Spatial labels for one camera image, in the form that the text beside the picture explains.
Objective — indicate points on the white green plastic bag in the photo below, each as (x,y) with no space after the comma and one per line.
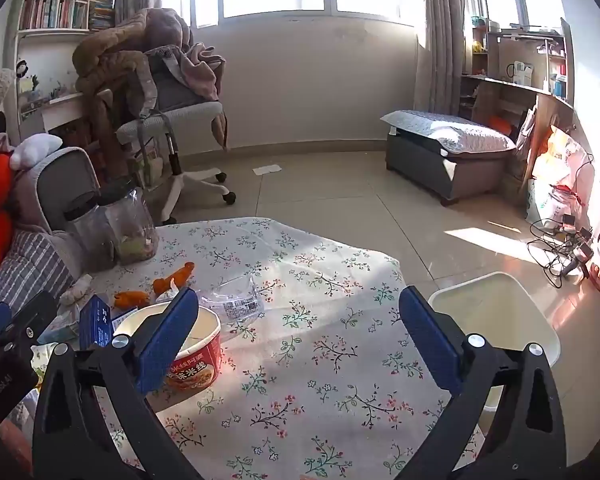
(542,205)

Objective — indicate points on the grey storage ottoman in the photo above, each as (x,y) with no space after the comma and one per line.
(430,170)

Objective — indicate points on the pink cloth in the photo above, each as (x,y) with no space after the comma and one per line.
(202,72)

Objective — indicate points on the orange peel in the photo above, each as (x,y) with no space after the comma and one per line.
(177,275)
(130,299)

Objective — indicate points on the white printed sack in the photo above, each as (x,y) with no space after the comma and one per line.
(560,165)

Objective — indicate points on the clear plastic wrapper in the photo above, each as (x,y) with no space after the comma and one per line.
(235,305)

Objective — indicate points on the floral tablecloth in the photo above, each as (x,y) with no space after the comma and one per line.
(305,320)

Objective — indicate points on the white bookshelf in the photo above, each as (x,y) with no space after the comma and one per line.
(30,45)

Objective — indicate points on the white trash bin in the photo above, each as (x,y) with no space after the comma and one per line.
(495,310)

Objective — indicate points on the white box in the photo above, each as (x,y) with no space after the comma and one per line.
(521,74)

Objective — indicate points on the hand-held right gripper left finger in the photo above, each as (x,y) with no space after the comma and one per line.
(167,342)

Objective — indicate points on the blue cardboard box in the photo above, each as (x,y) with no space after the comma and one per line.
(96,320)

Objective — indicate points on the red paper noodle bowl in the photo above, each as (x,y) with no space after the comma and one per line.
(202,355)

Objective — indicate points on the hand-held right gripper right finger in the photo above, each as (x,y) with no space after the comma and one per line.
(427,340)

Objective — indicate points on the white grey office chair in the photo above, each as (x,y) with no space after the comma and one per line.
(180,110)

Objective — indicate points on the grey patterned cushion pad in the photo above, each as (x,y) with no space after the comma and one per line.
(445,130)

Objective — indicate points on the white paper sheet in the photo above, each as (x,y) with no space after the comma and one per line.
(266,169)

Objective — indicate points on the brown blanket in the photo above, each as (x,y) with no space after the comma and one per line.
(115,55)

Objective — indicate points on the white plush pillow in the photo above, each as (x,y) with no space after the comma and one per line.
(35,147)

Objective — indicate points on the wooden desk with shelves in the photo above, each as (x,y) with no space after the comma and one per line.
(510,95)

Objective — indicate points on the small crumpled tissue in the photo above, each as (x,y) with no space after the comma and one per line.
(171,291)

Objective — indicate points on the plastic jar with yellow contents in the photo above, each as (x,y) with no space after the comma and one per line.
(130,230)

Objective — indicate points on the large crumpled tissue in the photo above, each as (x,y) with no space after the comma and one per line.
(75,292)

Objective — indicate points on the grey striped quilt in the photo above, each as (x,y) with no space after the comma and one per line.
(25,265)

